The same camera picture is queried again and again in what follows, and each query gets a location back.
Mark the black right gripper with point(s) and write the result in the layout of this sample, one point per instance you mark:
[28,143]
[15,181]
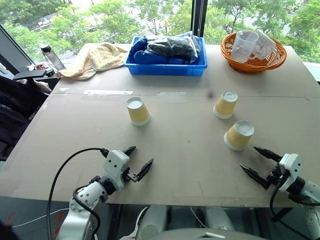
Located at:
[277,175]

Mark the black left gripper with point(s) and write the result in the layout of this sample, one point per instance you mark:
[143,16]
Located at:
[128,175]

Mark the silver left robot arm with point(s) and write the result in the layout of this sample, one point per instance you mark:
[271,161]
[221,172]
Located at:
[85,200]

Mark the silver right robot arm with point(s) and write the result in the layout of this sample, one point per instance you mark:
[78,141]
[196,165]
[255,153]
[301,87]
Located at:
[310,197]

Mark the yellow ribbed paper cup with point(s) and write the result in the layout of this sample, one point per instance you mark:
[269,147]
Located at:
[139,112]
[225,106]
[237,138]

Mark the grey rounded robot leg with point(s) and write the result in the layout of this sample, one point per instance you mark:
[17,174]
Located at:
[151,220]
[220,218]

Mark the blue plastic bin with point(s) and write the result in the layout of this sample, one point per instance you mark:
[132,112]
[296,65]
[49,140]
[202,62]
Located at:
[165,69]

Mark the grey robot torso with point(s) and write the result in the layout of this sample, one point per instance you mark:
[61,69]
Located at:
[200,235]

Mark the orange wicker basket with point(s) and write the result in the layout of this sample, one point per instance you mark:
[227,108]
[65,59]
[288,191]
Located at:
[255,65]

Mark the cream yellow towel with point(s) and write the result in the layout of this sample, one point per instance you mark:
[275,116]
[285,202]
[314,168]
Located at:
[100,61]

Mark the clear bag of black items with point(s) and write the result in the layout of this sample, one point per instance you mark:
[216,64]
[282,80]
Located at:
[175,47]

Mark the clear plastic measuring cup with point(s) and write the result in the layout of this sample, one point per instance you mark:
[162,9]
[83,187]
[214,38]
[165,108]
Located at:
[266,46]
[243,47]

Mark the clear water bottle black cap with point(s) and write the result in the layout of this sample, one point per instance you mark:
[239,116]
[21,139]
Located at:
[53,60]

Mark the black chair with dark clothing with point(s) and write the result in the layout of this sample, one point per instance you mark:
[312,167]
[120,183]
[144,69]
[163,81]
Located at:
[17,107]

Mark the small red object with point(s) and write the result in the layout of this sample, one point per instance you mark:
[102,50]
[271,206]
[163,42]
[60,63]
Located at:
[42,66]

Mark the black chair armrest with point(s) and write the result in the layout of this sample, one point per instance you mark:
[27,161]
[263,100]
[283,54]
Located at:
[30,74]

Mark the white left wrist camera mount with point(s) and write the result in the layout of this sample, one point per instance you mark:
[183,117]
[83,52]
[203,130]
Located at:
[115,167]

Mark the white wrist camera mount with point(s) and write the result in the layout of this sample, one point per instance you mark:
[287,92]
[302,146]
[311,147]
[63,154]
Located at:
[292,167]
[115,167]

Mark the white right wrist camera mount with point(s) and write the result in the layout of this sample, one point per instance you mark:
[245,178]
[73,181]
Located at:
[292,167]

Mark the black window frame post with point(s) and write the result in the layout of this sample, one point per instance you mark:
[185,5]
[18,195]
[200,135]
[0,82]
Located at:
[199,20]

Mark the black slanted window frame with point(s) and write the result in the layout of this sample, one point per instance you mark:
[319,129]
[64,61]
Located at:
[15,50]

